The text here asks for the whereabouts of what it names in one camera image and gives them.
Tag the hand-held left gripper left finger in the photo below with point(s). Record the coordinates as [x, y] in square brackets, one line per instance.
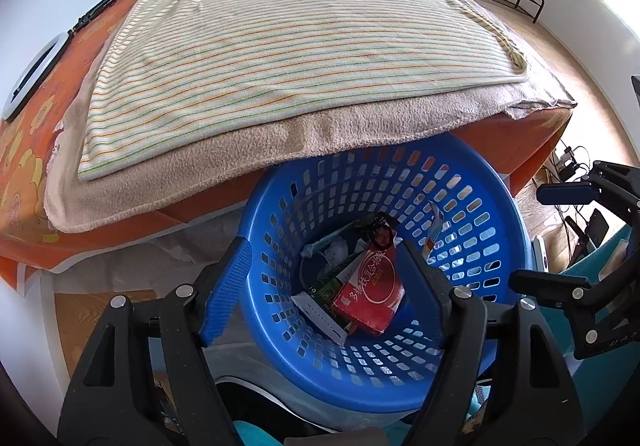
[230, 291]

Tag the striped towel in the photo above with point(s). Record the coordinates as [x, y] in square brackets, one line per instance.
[300, 51]

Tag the red cardboard medicine box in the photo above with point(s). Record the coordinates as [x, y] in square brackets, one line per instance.
[372, 293]

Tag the colourful paper packet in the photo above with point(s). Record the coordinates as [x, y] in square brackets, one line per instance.
[434, 231]

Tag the white wet wipe packet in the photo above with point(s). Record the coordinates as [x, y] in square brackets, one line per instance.
[337, 251]

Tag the teal plastic object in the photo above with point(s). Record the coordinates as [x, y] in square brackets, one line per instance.
[585, 263]

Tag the orange printed bed sheet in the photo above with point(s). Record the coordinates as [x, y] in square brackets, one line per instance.
[30, 166]

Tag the blue plastic basket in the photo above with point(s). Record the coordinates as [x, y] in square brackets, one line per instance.
[475, 236]

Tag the black tripod stand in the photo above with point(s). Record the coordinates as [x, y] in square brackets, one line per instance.
[97, 8]

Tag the green white milk carton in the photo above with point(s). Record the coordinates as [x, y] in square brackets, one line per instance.
[325, 298]

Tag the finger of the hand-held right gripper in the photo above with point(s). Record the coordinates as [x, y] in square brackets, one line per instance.
[565, 193]
[545, 286]

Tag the brown chocolate bar wrapper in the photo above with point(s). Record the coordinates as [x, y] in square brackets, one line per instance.
[367, 223]

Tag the light blue plastic packet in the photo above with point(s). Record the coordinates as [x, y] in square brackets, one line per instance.
[317, 246]

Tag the beige blanket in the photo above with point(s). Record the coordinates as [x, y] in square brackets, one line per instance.
[250, 156]

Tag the black floor device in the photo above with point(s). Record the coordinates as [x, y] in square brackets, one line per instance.
[592, 231]

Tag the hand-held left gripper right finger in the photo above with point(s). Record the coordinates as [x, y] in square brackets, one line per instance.
[425, 286]

